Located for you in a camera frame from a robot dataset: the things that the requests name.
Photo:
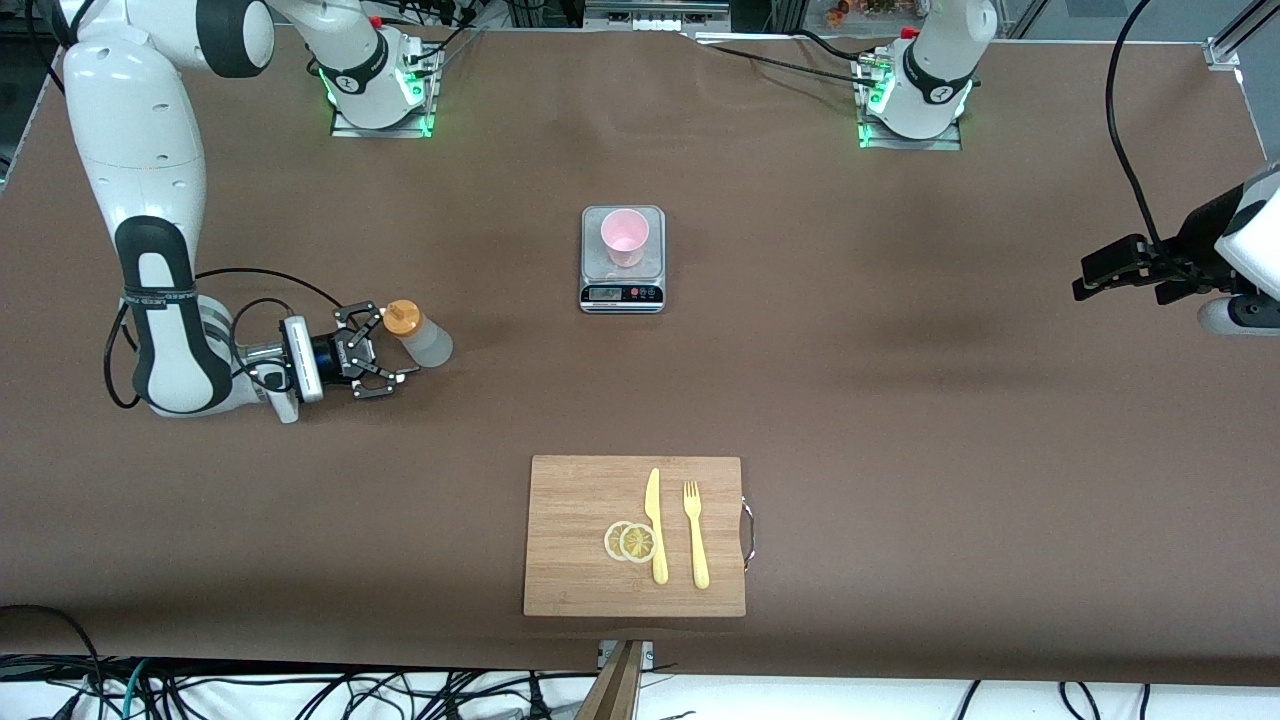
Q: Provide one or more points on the pink plastic cup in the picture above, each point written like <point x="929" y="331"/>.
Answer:
<point x="625" y="238"/>

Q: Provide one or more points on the clear sauce bottle orange cap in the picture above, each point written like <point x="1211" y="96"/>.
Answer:
<point x="425" y="340"/>

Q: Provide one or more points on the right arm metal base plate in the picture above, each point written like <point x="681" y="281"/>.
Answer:
<point x="345" y="130"/>

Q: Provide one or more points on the silver digital kitchen scale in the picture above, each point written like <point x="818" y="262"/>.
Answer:
<point x="622" y="292"/>

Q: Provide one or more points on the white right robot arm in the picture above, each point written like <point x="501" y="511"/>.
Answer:
<point x="130" y="130"/>

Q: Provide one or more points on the wooden cutting board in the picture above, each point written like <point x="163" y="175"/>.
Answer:
<point x="580" y="540"/>

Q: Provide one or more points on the yellow plastic knife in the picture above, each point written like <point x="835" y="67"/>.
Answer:
<point x="656" y="530"/>

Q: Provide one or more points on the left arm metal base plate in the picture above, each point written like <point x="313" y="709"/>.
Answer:
<point x="950" y="143"/>

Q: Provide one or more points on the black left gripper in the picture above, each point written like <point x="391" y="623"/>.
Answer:
<point x="1196" y="240"/>

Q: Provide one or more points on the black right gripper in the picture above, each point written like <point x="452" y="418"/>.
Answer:
<point x="345" y="353"/>

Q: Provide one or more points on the yellow plastic fork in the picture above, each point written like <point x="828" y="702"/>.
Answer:
<point x="697" y="545"/>

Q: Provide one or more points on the wooden post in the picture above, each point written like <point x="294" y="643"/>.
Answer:
<point x="612" y="690"/>

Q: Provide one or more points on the lemon slice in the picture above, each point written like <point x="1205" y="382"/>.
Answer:
<point x="611" y="541"/>
<point x="638" y="543"/>

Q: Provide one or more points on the metal table bracket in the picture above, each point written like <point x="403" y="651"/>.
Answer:
<point x="646" y="652"/>

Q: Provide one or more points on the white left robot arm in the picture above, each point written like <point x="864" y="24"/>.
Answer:
<point x="935" y="60"/>

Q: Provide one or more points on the white power strip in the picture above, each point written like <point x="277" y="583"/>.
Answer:
<point x="657" y="26"/>

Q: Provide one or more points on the aluminium frame profile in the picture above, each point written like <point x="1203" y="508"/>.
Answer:
<point x="1235" y="40"/>

